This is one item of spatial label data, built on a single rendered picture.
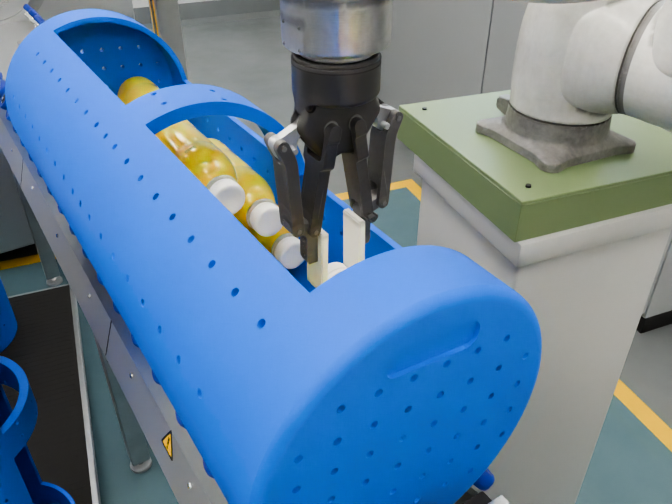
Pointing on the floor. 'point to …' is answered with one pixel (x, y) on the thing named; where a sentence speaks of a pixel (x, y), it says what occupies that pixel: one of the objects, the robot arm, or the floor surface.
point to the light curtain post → (169, 26)
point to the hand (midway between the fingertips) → (336, 252)
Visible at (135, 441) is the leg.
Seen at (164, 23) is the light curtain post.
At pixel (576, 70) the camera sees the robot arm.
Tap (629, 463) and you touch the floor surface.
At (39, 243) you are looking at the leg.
